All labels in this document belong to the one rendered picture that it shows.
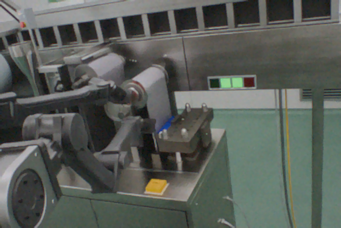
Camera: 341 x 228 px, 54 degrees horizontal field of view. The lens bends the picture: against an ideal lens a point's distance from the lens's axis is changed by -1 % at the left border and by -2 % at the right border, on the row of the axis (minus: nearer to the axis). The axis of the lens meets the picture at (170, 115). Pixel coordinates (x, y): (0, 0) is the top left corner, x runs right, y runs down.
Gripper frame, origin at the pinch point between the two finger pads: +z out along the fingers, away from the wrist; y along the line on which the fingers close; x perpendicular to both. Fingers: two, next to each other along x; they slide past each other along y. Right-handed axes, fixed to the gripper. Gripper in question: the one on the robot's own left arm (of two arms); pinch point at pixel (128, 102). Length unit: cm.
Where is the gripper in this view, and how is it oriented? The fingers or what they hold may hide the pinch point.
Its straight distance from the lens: 158.6
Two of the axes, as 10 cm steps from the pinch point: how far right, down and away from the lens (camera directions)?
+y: 9.4, 0.8, -3.4
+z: 3.0, 2.8, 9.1
